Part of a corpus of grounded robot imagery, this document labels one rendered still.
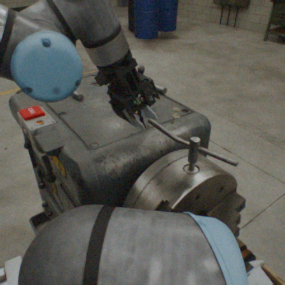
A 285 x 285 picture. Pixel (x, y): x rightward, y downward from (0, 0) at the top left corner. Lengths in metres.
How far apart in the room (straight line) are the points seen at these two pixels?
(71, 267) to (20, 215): 2.10
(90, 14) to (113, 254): 0.34
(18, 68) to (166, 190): 0.42
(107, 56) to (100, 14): 0.07
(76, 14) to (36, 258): 0.33
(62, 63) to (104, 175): 0.39
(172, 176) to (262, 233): 1.66
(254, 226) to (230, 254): 1.99
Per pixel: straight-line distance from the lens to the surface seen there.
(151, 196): 0.64
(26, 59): 0.31
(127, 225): 0.28
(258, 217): 2.34
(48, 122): 0.84
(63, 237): 0.29
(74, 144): 0.72
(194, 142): 0.60
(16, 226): 2.31
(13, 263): 0.69
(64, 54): 0.31
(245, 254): 0.68
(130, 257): 0.27
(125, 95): 0.54
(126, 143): 0.71
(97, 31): 0.47
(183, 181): 0.63
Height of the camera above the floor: 1.65
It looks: 34 degrees down
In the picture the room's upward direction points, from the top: straight up
